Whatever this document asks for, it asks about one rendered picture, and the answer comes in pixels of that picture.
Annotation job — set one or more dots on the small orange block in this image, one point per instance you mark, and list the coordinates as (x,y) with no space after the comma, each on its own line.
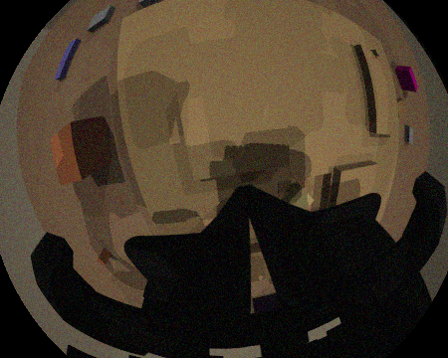
(103,259)

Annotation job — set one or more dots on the orange-brown cube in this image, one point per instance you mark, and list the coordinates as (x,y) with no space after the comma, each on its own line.
(80,148)

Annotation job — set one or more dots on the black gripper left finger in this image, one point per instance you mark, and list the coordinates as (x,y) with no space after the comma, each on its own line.
(221,250)

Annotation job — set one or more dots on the tan puzzle board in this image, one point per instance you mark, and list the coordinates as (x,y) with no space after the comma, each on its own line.
(215,94)

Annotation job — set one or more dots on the blue rectangular block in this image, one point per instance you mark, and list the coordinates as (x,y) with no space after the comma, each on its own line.
(66,59)

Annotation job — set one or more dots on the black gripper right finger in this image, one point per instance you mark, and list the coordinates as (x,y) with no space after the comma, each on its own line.
(289,235)

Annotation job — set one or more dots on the magenta cube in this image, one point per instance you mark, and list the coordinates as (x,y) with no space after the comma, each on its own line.
(406,78)

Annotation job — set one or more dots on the pale yellow square block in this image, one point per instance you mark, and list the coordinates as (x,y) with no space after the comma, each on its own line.
(299,197)

